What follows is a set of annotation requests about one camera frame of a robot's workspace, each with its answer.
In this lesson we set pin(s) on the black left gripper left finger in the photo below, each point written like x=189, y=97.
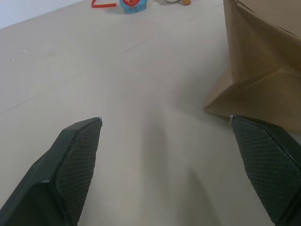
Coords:
x=58, y=176

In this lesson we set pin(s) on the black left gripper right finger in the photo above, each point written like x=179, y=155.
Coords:
x=270, y=164

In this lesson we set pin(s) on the brown paper bag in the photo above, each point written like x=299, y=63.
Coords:
x=258, y=58

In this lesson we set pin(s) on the red ribbon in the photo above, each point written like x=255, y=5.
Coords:
x=103, y=5

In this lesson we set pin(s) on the small white toy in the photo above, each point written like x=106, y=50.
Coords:
x=186, y=2

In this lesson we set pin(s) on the small blue red printed can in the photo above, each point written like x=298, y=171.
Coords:
x=132, y=5

